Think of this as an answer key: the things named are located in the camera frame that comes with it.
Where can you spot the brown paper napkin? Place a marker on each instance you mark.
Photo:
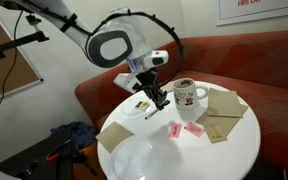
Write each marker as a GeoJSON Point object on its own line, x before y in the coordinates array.
{"type": "Point", "coordinates": [224, 124]}
{"type": "Point", "coordinates": [168, 87]}
{"type": "Point", "coordinates": [114, 136]}
{"type": "Point", "coordinates": [224, 103]}

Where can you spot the blue cloth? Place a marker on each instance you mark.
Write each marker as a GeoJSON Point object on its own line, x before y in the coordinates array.
{"type": "Point", "coordinates": [79, 133]}

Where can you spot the tea bag packet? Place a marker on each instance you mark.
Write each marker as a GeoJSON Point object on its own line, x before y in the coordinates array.
{"type": "Point", "coordinates": [142, 105]}

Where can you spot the pink sweetener packet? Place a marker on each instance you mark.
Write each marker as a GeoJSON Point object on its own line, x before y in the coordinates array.
{"type": "Point", "coordinates": [175, 130]}
{"type": "Point", "coordinates": [194, 129]}

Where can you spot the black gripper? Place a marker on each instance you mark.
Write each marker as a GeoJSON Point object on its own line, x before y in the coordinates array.
{"type": "Point", "coordinates": [148, 81]}

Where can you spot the black cabinet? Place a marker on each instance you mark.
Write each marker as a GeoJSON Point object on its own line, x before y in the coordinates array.
{"type": "Point", "coordinates": [30, 156]}

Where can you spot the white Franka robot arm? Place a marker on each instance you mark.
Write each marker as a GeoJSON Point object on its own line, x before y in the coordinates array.
{"type": "Point", "coordinates": [112, 46]}

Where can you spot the black tripod stand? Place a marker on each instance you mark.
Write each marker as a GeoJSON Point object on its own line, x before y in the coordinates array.
{"type": "Point", "coordinates": [65, 166]}

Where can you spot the white fire dept sign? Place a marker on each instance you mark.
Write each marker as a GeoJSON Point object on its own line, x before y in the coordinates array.
{"type": "Point", "coordinates": [260, 10]}

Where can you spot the small white plate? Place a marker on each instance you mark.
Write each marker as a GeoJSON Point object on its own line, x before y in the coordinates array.
{"type": "Point", "coordinates": [130, 111]}

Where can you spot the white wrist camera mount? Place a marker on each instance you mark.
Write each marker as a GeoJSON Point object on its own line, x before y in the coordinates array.
{"type": "Point", "coordinates": [125, 81]}

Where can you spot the white mug with cartoon print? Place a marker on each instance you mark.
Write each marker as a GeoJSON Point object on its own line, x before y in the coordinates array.
{"type": "Point", "coordinates": [185, 96]}

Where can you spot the brown sugar packet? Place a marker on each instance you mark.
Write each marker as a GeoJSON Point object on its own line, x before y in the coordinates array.
{"type": "Point", "coordinates": [215, 133]}

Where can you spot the black marker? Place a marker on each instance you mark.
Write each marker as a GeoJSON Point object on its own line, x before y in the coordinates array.
{"type": "Point", "coordinates": [152, 114]}

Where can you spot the red patterned sofa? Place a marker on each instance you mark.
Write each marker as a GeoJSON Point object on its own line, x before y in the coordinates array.
{"type": "Point", "coordinates": [244, 63]}

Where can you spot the cork board with frame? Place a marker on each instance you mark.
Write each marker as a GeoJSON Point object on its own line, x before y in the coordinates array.
{"type": "Point", "coordinates": [4, 73]}

